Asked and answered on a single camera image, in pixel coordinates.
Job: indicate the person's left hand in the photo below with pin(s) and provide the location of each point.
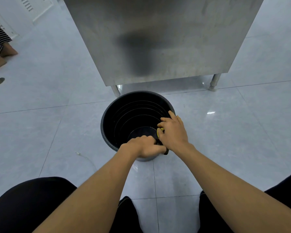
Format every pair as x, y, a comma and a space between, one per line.
141, 146

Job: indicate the person's right hand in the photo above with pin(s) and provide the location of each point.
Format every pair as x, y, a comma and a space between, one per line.
175, 135

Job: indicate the person's right fingers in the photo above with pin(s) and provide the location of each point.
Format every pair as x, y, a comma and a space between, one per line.
164, 122

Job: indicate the person's left fingers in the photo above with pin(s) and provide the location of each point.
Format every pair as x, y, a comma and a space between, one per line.
157, 149

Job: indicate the yellow and black scrub sponge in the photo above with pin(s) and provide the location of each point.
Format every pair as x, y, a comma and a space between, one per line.
161, 130

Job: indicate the black round plastic bucket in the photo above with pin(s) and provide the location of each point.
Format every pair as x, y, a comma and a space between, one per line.
118, 123

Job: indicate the person's right forearm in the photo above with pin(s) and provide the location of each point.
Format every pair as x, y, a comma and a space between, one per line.
230, 189

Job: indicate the person's left forearm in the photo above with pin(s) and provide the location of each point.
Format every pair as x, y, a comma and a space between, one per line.
94, 191

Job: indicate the steel table leg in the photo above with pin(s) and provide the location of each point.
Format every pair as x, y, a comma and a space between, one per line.
116, 90
215, 82

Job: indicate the stainless steel work table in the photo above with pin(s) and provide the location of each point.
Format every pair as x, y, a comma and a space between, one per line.
165, 33

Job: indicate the person's right leg black trousers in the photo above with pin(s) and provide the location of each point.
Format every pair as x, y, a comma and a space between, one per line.
232, 223

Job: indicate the person's leg black trousers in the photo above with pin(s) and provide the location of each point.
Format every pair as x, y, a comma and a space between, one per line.
232, 223
26, 206

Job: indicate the person's left leg black trousers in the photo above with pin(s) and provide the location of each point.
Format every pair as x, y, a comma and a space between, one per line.
26, 206

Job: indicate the white louvred vent panel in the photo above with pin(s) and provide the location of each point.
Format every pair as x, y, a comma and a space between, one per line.
4, 25
26, 3

